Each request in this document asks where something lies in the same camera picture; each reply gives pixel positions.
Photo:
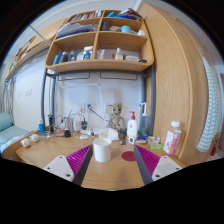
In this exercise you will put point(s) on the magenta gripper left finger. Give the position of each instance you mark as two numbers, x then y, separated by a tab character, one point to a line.
73	167

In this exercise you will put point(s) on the wooden wall shelf unit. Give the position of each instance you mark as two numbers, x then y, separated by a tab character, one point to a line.
108	40

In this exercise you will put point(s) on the white pump lotion bottle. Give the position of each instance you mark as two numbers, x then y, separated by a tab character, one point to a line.
132	126

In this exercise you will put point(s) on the wooden Groot figurine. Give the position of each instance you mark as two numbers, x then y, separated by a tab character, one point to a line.
117	121

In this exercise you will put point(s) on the light blue bed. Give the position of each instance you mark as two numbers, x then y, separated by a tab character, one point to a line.
9	133

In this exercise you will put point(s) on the clear bottle pink label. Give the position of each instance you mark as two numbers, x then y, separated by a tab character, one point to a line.
172	138

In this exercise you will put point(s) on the white power strip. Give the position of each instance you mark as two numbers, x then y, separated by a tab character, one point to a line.
90	132

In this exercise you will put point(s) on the striped green white towel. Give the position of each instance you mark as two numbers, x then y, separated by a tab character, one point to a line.
213	124

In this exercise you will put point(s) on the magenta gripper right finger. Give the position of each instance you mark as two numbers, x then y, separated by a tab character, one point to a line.
152	167

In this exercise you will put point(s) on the dark red round coaster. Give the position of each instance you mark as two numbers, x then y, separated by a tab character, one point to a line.
128	156

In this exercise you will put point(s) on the stack of papers on shelf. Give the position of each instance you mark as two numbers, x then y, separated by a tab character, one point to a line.
69	29

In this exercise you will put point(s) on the teal cup on shelf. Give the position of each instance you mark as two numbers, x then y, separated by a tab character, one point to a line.
125	29

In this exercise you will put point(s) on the tall wooden wardrobe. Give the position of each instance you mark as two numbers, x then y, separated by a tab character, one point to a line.
181	82

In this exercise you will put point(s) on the blue cylindrical bottle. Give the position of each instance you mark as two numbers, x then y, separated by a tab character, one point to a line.
41	127

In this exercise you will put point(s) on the green small packet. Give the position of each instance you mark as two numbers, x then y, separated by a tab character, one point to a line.
156	146

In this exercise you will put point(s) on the clear blue spray bottle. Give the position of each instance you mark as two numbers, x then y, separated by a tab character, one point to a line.
144	121

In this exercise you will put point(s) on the white tissue box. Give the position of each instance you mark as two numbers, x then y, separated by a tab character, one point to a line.
109	133

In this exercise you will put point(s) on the white cylindrical cup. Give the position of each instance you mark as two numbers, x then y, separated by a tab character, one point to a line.
102	149

